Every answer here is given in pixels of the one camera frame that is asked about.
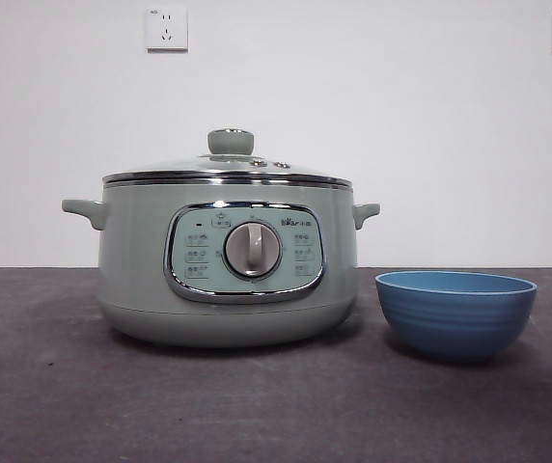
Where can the glass lid with green knob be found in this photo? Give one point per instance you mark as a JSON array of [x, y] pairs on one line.
[[230, 142]]

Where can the pale green electric steamer pot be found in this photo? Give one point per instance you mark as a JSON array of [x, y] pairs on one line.
[[136, 270]]

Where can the blue ribbed bowl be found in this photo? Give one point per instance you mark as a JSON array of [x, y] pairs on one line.
[[454, 323]]

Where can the white wall socket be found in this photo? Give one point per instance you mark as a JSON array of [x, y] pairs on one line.
[[167, 29]]

